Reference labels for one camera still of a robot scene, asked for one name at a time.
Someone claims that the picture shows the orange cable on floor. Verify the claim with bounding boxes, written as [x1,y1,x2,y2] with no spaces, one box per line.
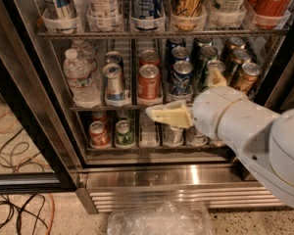
[43,193,56,235]

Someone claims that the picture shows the black cable on floor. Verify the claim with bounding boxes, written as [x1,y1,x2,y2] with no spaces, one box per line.
[0,193,50,235]

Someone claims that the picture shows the blue pepsi can front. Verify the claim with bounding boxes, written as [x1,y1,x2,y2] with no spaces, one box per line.
[170,61,193,95]

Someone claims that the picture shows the clear plastic bag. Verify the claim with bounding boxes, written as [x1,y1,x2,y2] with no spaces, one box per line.
[107,201,214,235]

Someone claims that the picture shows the white green can top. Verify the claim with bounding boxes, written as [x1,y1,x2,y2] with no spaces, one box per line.
[209,0,246,26]

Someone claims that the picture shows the brown bottle white cap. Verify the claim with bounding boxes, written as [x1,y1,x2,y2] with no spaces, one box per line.
[186,126,208,147]

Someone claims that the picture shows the stainless steel fridge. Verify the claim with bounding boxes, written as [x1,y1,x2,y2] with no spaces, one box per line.
[0,0,294,213]

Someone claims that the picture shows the orange soda can front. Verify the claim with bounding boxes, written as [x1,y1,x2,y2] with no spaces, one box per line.
[138,65,161,100]

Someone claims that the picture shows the blue silver can top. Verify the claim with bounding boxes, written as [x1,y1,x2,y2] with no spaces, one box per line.
[131,0,163,30]

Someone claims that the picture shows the silver can bottom shelf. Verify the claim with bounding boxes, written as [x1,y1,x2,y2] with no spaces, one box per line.
[164,125,183,147]

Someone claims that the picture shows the red can bottom shelf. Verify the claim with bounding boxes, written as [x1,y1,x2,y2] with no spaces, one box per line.
[89,121,110,147]

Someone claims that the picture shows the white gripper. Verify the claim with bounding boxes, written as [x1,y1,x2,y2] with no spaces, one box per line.
[145,68,279,141]

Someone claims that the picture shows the gold brown can front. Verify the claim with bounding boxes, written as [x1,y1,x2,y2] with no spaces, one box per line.
[230,62,262,95]

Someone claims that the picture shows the gold can top shelf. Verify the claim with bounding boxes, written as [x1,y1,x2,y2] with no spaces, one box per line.
[171,0,204,30]

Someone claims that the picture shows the blue white can top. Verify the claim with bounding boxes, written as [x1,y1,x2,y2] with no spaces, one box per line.
[44,0,76,23]

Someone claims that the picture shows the fridge glass door left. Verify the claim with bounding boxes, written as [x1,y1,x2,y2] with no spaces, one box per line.
[0,8,79,194]

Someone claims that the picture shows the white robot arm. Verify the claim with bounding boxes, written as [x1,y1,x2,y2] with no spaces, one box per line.
[146,83,294,208]

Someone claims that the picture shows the green can front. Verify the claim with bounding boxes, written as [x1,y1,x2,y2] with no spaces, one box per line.
[198,60,225,92]

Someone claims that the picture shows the silver blue can front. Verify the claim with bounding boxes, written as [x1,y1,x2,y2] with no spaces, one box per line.
[103,64,124,101]

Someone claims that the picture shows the white labelled can top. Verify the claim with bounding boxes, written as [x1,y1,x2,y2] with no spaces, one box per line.
[88,0,123,31]

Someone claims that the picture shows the clear plastic water bottle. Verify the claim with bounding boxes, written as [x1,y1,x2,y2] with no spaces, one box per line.
[63,48,101,109]

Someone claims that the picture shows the green can bottom shelf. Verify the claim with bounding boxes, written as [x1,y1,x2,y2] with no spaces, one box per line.
[116,120,134,146]

